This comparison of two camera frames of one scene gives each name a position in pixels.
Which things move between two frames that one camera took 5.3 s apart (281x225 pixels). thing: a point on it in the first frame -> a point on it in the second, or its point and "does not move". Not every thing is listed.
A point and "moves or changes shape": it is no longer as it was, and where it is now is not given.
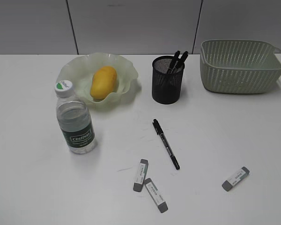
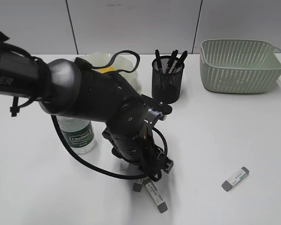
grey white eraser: x=227 y=184 does not move
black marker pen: x=159 y=131 -> x=158 y=58
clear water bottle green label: x=74 y=118 does not move
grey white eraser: x=158 y=200 does not move
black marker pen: x=173 y=62 moves or changes shape
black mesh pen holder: x=167 y=72 does not move
